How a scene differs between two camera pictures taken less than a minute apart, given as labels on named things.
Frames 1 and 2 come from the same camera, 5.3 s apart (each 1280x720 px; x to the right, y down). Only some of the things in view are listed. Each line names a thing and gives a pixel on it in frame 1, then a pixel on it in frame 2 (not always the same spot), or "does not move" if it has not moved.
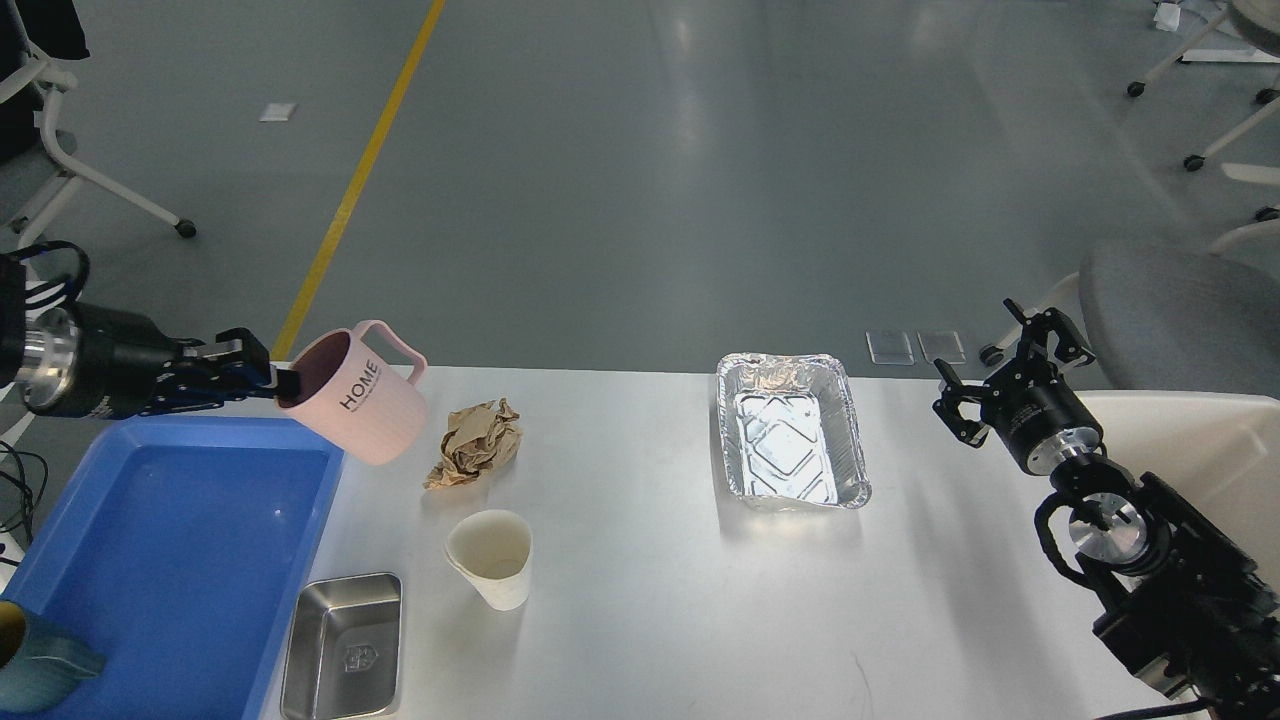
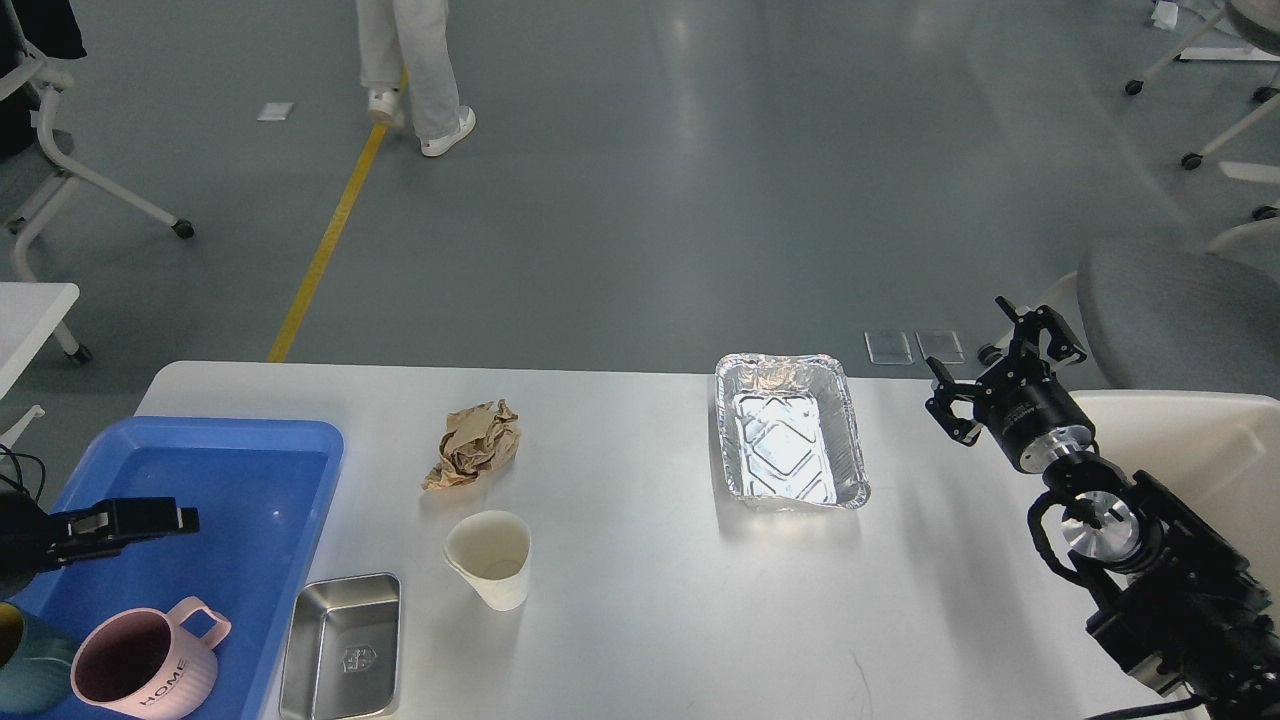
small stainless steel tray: [344, 651] does not move
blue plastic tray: [177, 551] does not move
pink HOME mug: [350, 407] to [154, 664]
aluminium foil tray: [791, 431] does not move
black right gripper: [1042, 424] does not move
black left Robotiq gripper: [86, 360] to [29, 534]
